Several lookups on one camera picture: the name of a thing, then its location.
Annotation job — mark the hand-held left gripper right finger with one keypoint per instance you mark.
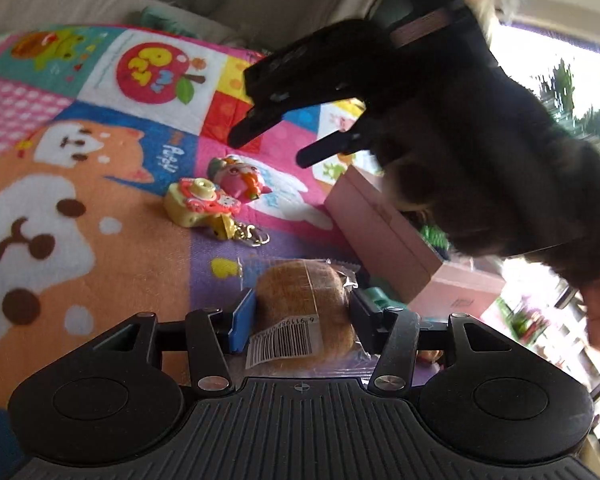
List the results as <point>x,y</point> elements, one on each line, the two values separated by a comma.
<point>362,316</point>

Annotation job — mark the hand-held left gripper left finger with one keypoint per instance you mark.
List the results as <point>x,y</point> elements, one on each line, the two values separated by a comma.
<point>242,321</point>

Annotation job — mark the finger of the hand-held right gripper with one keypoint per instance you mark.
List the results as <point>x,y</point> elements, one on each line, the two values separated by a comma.
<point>330,145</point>
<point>310,70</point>

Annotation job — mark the packaged brown bread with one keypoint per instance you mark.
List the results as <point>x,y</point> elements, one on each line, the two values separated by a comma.
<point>300,300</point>

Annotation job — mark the pink cardboard box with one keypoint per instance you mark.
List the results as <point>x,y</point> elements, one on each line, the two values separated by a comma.
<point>380,240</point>

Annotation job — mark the crocheted doll with brown hair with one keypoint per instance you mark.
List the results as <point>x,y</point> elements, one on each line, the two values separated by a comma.
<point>480,160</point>

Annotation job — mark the teal plastic toy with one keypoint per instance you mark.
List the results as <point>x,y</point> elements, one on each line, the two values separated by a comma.
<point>380,296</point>

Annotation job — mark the teal cloth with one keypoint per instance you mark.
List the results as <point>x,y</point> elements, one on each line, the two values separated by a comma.
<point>157,16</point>

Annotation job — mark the colourful printed blanket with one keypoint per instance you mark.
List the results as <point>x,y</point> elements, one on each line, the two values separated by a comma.
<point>80,160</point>

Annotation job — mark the beige padded bumper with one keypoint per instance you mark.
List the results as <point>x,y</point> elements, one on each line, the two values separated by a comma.
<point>55,7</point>

